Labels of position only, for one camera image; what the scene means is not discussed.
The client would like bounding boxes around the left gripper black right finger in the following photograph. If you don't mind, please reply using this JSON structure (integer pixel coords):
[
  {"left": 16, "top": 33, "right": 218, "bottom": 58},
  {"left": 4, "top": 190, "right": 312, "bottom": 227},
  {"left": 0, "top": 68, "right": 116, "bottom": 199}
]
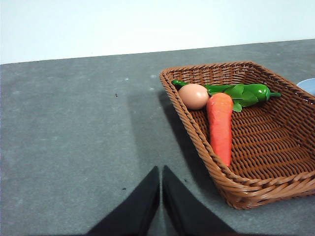
[{"left": 163, "top": 165, "right": 237, "bottom": 236}]

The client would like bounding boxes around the red-orange carrot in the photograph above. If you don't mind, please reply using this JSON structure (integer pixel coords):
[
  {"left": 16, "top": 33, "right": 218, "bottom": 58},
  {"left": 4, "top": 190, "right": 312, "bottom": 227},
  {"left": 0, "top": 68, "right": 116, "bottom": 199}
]
[{"left": 206, "top": 92, "right": 233, "bottom": 168}]

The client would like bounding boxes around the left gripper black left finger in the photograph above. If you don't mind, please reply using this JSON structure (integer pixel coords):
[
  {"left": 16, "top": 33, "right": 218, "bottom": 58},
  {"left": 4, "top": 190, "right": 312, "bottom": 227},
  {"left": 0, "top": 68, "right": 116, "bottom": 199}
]
[{"left": 86, "top": 166, "right": 161, "bottom": 236}]

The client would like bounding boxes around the glossy green pepper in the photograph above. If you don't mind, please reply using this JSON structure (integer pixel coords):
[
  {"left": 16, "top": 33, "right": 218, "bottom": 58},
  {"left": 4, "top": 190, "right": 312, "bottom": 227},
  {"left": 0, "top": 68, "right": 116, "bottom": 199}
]
[{"left": 242, "top": 83, "right": 282, "bottom": 101}]

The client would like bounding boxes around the brown wicker basket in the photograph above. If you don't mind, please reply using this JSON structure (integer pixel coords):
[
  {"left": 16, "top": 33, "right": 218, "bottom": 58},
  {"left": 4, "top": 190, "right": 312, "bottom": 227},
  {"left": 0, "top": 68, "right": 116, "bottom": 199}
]
[{"left": 159, "top": 60, "right": 315, "bottom": 210}]

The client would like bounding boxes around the green leaf vegetable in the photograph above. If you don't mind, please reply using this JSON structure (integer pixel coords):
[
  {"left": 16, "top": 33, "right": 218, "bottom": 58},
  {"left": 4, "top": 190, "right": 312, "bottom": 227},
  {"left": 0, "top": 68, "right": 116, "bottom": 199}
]
[{"left": 171, "top": 79, "right": 259, "bottom": 113}]

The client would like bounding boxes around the blue round plate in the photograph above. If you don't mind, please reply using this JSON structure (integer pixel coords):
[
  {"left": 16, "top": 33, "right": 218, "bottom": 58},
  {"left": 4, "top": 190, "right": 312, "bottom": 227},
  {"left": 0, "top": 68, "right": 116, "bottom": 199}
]
[{"left": 296, "top": 78, "right": 315, "bottom": 97}]

